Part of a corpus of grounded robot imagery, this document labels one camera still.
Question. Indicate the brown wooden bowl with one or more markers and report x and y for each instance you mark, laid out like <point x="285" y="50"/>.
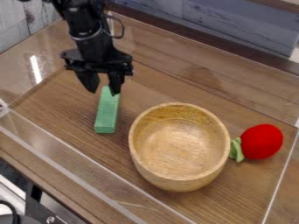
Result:
<point x="179" y="146"/>

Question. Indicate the black table frame bracket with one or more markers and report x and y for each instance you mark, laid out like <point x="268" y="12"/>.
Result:
<point x="20" y="210"/>

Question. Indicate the green rectangular block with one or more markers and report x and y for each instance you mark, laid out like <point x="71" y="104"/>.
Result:
<point x="105" y="121"/>

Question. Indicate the clear acrylic corner bracket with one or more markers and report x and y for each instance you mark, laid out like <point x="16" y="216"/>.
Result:
<point x="109" y="21"/>

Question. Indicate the clear acrylic front wall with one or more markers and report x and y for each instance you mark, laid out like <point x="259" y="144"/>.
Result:
<point x="87" y="187"/>

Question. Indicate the red plush tomato toy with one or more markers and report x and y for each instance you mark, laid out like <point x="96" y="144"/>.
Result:
<point x="257" y="143"/>

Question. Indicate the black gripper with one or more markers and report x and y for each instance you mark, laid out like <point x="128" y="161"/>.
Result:
<point x="95" y="55"/>

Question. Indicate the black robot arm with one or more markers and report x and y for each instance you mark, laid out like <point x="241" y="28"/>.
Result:
<point x="85" y="18"/>

